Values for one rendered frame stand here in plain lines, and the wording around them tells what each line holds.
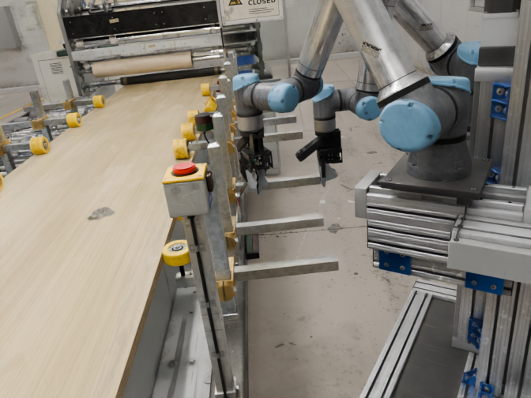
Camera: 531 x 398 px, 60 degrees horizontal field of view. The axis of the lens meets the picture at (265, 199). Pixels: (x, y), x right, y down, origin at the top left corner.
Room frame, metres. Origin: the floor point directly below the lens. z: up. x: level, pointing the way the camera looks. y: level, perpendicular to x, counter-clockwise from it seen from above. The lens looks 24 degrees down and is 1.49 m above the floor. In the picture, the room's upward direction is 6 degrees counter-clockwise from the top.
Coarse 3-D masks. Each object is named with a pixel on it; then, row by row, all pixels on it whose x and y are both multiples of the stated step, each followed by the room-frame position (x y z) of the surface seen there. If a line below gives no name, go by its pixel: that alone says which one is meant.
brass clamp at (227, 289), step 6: (228, 258) 1.08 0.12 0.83; (234, 258) 1.08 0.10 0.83; (234, 264) 1.06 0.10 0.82; (234, 276) 1.01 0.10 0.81; (222, 282) 0.97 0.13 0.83; (228, 282) 0.97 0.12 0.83; (234, 282) 0.99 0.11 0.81; (222, 288) 0.95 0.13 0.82; (228, 288) 0.95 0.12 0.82; (234, 288) 0.96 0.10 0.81; (222, 294) 0.95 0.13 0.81; (228, 294) 0.95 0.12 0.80; (234, 294) 0.97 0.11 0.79; (222, 300) 0.95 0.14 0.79; (228, 300) 0.95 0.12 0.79
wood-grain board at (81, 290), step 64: (128, 128) 2.39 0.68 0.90; (0, 192) 1.63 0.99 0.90; (64, 192) 1.55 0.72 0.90; (128, 192) 1.48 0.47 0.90; (0, 256) 1.11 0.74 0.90; (64, 256) 1.07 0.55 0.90; (128, 256) 1.03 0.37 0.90; (0, 320) 0.82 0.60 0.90; (64, 320) 0.79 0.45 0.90; (128, 320) 0.77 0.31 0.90; (0, 384) 0.63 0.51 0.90; (64, 384) 0.61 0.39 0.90
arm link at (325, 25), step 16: (320, 0) 1.23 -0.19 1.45; (320, 16) 1.22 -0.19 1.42; (336, 16) 1.20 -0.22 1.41; (320, 32) 1.22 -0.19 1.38; (336, 32) 1.22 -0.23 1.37; (304, 48) 1.26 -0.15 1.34; (320, 48) 1.23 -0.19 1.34; (304, 64) 1.26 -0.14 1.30; (320, 64) 1.25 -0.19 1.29; (304, 80) 1.26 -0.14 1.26; (320, 80) 1.31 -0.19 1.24; (304, 96) 1.26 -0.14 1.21
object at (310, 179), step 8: (296, 176) 1.55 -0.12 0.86; (304, 176) 1.54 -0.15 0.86; (312, 176) 1.53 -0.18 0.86; (240, 184) 1.53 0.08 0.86; (256, 184) 1.52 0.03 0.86; (272, 184) 1.52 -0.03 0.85; (280, 184) 1.52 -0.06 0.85; (288, 184) 1.52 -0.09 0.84; (296, 184) 1.52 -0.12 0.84; (304, 184) 1.52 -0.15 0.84; (312, 184) 1.52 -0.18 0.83
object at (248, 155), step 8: (248, 136) 1.25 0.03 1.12; (256, 136) 1.24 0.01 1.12; (248, 144) 1.28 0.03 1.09; (256, 144) 1.26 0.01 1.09; (240, 152) 1.30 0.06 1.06; (248, 152) 1.26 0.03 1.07; (256, 152) 1.24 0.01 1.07; (264, 152) 1.24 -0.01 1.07; (248, 160) 1.27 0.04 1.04; (256, 160) 1.24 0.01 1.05; (264, 160) 1.24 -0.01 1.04; (272, 160) 1.25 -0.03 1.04; (248, 168) 1.24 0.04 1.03; (256, 168) 1.25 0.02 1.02; (264, 168) 1.24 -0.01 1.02
